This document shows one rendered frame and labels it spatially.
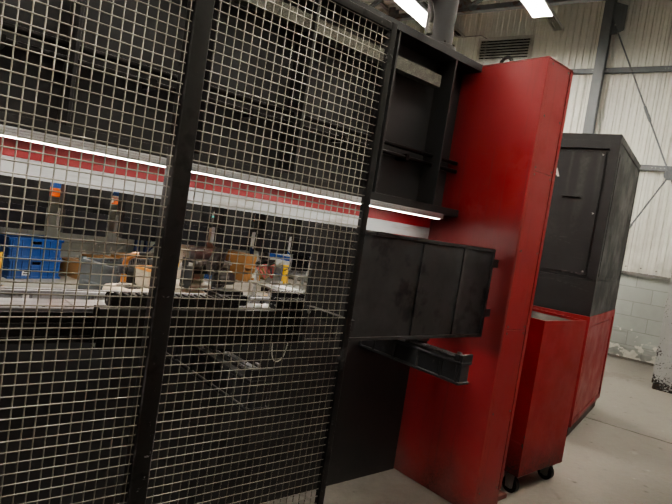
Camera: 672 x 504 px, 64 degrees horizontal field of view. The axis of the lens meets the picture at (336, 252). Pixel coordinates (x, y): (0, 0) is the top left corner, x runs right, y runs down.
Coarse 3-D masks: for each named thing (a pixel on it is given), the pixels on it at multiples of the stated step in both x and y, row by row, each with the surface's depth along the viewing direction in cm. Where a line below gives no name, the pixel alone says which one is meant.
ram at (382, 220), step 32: (32, 160) 176; (64, 160) 182; (96, 160) 189; (128, 160) 196; (128, 192) 197; (160, 192) 205; (192, 192) 213; (224, 192) 222; (288, 192) 242; (352, 224) 269; (384, 224) 284; (416, 224) 300
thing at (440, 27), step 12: (432, 0) 276; (444, 0) 273; (456, 0) 275; (432, 12) 255; (444, 12) 273; (456, 12) 277; (432, 24) 256; (444, 24) 274; (432, 36) 275; (444, 36) 274
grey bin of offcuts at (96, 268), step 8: (88, 264) 475; (96, 264) 465; (80, 272) 481; (88, 272) 474; (96, 272) 467; (104, 272) 461; (80, 280) 481; (88, 280) 473; (96, 280) 467; (104, 280) 460; (80, 288) 480; (96, 288) 466; (88, 296) 473
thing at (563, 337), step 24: (528, 336) 300; (552, 336) 301; (576, 336) 319; (528, 360) 298; (552, 360) 305; (576, 360) 324; (528, 384) 297; (552, 384) 309; (528, 408) 296; (552, 408) 313; (528, 432) 298; (552, 432) 317; (528, 456) 302; (552, 456) 321; (504, 480) 308
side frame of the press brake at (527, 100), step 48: (480, 96) 289; (528, 96) 267; (480, 144) 286; (528, 144) 265; (480, 192) 284; (528, 192) 265; (480, 240) 281; (528, 240) 272; (528, 288) 278; (432, 384) 297; (480, 384) 274; (432, 432) 294; (480, 432) 272; (432, 480) 292; (480, 480) 274
